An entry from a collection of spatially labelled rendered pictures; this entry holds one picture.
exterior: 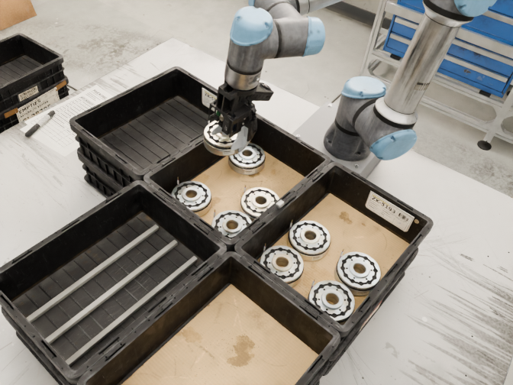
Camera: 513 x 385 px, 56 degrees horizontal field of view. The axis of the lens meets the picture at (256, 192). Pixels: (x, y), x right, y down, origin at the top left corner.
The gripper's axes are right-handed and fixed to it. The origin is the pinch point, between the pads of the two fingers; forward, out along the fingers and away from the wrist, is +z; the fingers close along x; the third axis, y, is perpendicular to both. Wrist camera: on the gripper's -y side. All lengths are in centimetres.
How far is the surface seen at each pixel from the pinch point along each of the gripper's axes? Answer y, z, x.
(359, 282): 3.1, 8.5, 43.7
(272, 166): -14.2, 16.6, 4.6
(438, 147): -168, 98, 25
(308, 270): 6.9, 12.8, 32.9
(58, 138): 15, 37, -58
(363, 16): -262, 108, -87
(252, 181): -5.8, 16.5, 4.4
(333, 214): -12.2, 13.6, 27.3
